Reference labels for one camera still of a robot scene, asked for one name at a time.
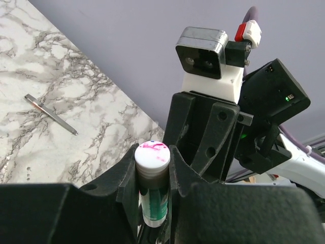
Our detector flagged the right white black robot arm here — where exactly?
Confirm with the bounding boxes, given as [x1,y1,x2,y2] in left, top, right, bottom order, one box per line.
[163,59,324,203]

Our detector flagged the silver metal tweezers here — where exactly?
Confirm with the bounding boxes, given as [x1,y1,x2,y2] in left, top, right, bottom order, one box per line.
[24,94,78,136]

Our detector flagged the green white glue stick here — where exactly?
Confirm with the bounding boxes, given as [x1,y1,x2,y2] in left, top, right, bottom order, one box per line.
[135,140,171,228]

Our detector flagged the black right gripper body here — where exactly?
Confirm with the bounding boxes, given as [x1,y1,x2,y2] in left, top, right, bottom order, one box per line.
[163,91,253,183]

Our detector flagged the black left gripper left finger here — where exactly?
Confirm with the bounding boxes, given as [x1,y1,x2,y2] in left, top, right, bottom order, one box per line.
[1,146,139,243]

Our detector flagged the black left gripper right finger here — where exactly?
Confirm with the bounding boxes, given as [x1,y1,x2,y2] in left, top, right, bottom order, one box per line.
[170,145,324,243]

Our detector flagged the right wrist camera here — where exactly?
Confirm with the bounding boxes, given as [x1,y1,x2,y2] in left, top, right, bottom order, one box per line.
[176,26,252,104]

